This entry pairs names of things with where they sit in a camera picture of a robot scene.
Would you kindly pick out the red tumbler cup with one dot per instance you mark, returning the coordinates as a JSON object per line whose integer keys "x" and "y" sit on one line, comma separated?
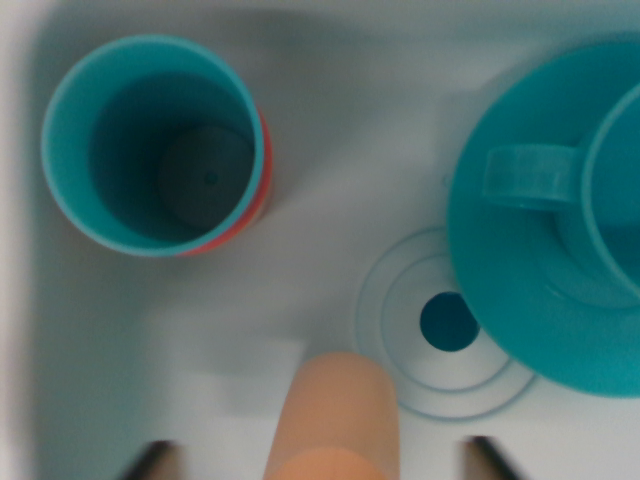
{"x": 267, "y": 170}

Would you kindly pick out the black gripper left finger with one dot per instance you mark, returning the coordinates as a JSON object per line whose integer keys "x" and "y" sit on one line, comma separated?
{"x": 155, "y": 462}

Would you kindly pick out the teal plate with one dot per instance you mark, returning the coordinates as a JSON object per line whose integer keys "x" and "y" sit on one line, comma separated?
{"x": 500, "y": 300}

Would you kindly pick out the light blue toy sink unit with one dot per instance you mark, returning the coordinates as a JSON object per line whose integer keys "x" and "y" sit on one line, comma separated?
{"x": 325, "y": 150}

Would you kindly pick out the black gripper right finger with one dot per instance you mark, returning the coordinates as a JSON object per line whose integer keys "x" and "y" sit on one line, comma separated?
{"x": 487, "y": 462}

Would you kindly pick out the beige detergent bottle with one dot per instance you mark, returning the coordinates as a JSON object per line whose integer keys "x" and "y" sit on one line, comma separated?
{"x": 335, "y": 410}

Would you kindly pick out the teal tumbler cup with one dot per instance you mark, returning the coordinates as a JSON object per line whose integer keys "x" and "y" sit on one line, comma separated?
{"x": 150, "y": 150}

